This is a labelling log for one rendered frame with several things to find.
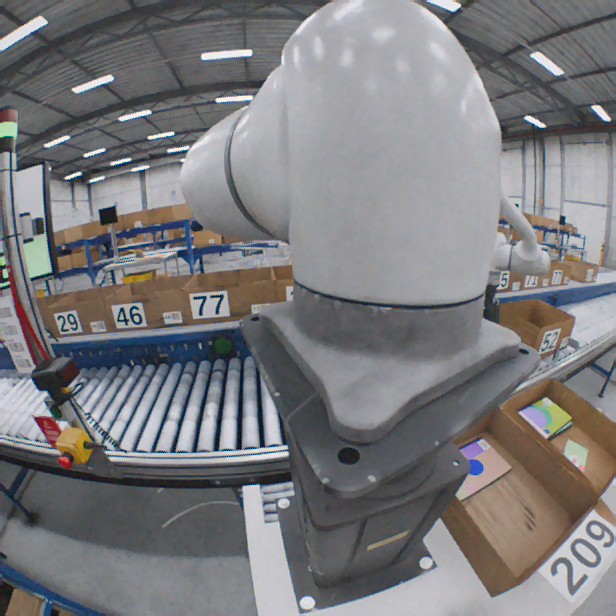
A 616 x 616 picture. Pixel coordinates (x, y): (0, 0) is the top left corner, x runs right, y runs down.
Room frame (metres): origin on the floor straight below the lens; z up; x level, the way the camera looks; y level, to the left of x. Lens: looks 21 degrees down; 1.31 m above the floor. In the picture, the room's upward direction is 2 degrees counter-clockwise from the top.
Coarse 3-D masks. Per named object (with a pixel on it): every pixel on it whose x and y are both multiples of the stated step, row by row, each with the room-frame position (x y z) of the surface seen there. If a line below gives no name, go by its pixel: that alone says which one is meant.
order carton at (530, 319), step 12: (528, 300) 1.04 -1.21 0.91; (504, 312) 0.92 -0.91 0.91; (516, 312) 1.03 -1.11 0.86; (528, 312) 1.05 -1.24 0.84; (540, 312) 1.00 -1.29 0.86; (552, 312) 0.92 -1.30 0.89; (564, 312) 0.85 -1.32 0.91; (504, 324) 0.90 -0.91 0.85; (516, 324) 0.84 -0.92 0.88; (528, 324) 0.77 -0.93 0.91; (540, 324) 0.98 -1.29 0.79; (552, 324) 0.73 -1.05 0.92; (564, 324) 0.75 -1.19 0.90; (528, 336) 0.76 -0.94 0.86; (540, 336) 0.71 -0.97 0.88; (564, 336) 0.75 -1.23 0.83; (564, 348) 0.76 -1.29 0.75
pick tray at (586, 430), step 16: (544, 384) 0.48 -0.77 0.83; (560, 384) 0.44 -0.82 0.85; (512, 400) 0.44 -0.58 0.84; (528, 400) 0.46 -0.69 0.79; (560, 400) 0.42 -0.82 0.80; (576, 400) 0.36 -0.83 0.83; (512, 416) 0.39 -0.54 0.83; (576, 416) 0.34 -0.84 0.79; (592, 416) 0.29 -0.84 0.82; (528, 432) 0.32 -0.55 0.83; (576, 432) 0.30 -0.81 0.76; (592, 432) 0.26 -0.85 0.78; (608, 432) 0.21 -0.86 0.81; (560, 448) 0.27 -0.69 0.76; (592, 448) 0.22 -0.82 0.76; (608, 448) 0.18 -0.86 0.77; (592, 464) 0.17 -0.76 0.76; (608, 464) 0.14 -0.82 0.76; (592, 480) 0.13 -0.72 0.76; (608, 480) 0.10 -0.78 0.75
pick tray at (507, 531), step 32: (512, 448) 0.32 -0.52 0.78; (544, 448) 0.25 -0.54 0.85; (512, 480) 0.24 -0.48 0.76; (544, 480) 0.19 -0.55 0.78; (576, 480) 0.13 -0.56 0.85; (448, 512) 0.20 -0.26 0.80; (480, 512) 0.19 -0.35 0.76; (512, 512) 0.16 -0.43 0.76; (544, 512) 0.12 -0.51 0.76; (576, 512) 0.08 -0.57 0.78; (480, 544) 0.10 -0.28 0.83; (512, 544) 0.09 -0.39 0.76; (544, 544) 0.05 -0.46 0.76; (480, 576) 0.05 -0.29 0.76; (512, 576) 0.02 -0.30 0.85
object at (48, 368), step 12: (48, 360) 0.33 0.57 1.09; (60, 360) 0.33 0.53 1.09; (72, 360) 0.35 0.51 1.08; (36, 372) 0.29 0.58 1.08; (48, 372) 0.29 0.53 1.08; (60, 372) 0.30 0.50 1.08; (72, 372) 0.33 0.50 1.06; (36, 384) 0.28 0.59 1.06; (48, 384) 0.29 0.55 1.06; (60, 384) 0.30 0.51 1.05; (60, 396) 0.30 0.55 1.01
